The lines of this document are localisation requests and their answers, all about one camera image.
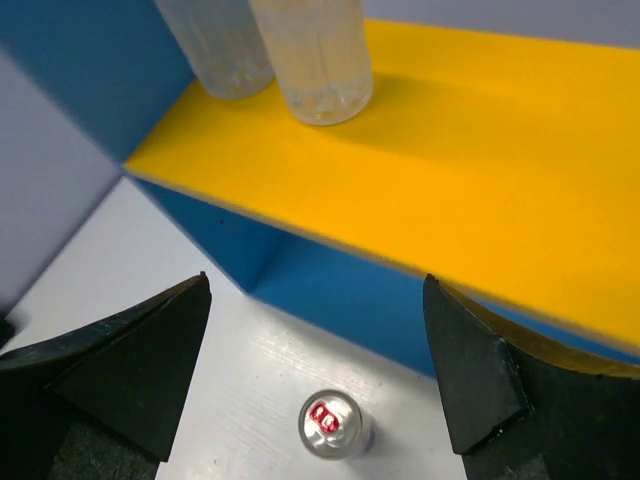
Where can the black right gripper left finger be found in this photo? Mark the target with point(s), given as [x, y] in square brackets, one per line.
[104, 401]

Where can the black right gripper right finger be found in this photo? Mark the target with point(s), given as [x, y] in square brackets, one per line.
[521, 405]

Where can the blue and yellow shelf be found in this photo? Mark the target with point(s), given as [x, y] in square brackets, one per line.
[507, 166]

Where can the Pocari Sweat bottle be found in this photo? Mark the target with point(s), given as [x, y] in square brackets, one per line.
[221, 43]
[319, 54]

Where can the Red Bull can rear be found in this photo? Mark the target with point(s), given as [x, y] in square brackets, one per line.
[333, 426]

